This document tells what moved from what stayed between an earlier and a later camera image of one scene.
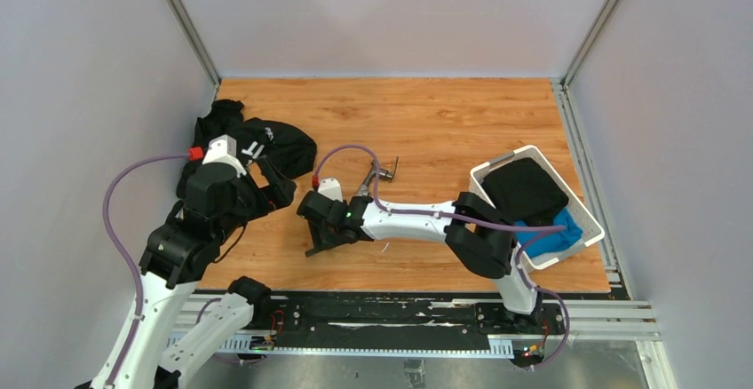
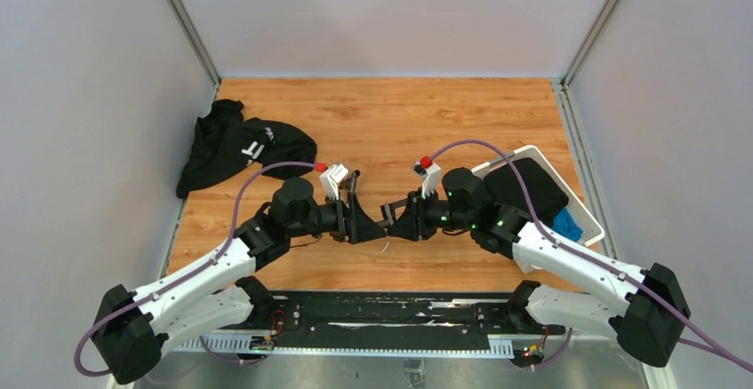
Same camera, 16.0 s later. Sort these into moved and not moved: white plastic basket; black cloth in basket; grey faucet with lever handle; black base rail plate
Moved: grey faucet with lever handle
Not moved: black base rail plate; white plastic basket; black cloth in basket
